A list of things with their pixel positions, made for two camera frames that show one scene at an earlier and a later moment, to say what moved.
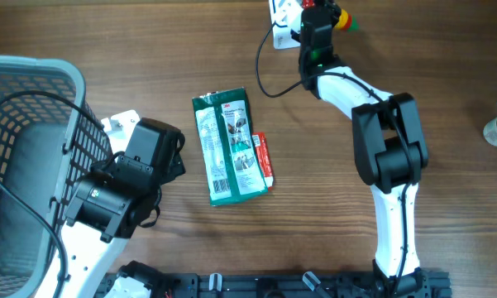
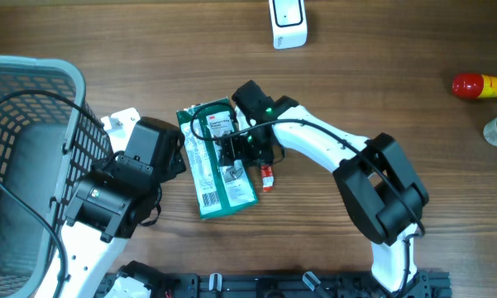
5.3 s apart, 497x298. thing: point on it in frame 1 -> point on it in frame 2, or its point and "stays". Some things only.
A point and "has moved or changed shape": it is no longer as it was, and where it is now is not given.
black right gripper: (332, 7) -> (231, 150)
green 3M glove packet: (231, 168) has moved or changed shape
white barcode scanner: (285, 16) stays
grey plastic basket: (42, 139) stays
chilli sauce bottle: (346, 21) -> (481, 85)
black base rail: (223, 285) stays
